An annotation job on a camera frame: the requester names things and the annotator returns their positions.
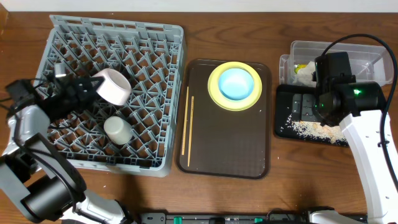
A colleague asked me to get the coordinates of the spilled rice pile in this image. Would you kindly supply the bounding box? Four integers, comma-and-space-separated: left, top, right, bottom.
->
286, 121, 348, 145

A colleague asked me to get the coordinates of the wooden chopstick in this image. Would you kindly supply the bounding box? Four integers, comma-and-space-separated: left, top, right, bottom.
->
181, 86, 189, 156
187, 96, 195, 167

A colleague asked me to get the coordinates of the wooden chopstick right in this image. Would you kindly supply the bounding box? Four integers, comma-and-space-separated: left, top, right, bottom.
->
187, 96, 195, 167

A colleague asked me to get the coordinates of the light blue bowl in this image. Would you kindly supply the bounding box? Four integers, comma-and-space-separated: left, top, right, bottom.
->
218, 68, 254, 101

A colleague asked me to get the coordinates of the white cup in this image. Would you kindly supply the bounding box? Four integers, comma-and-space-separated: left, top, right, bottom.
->
104, 116, 132, 145

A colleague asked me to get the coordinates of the yellow plate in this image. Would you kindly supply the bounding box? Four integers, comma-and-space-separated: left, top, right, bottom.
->
208, 62, 262, 111

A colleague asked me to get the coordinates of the wooden chopstick left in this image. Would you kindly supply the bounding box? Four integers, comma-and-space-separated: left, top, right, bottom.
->
181, 86, 189, 156

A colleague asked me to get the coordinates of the brown serving tray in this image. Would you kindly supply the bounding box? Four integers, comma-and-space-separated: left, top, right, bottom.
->
177, 59, 272, 179

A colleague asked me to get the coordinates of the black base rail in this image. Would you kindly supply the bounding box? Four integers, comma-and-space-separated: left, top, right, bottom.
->
138, 211, 309, 224

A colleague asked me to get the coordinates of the black waste tray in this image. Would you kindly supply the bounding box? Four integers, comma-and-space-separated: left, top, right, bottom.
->
274, 84, 348, 146

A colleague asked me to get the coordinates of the pink bowl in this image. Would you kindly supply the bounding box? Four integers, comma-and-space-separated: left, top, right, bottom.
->
93, 68, 132, 106

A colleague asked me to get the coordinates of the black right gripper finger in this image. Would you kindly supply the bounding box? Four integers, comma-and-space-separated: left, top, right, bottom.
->
292, 94, 302, 122
302, 94, 318, 122

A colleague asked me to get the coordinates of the grey dishwasher rack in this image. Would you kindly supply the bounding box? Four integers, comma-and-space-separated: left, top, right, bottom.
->
31, 15, 185, 177

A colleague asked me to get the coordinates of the white tissue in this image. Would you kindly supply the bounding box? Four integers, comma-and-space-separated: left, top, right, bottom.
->
293, 61, 316, 87

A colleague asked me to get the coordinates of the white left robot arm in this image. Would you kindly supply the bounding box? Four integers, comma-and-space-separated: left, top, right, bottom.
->
1, 77, 134, 223

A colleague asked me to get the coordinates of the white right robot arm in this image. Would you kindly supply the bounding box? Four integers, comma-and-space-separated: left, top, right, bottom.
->
311, 52, 397, 223

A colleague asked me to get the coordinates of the clear plastic bin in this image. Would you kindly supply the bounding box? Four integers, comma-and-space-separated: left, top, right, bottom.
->
279, 40, 393, 86

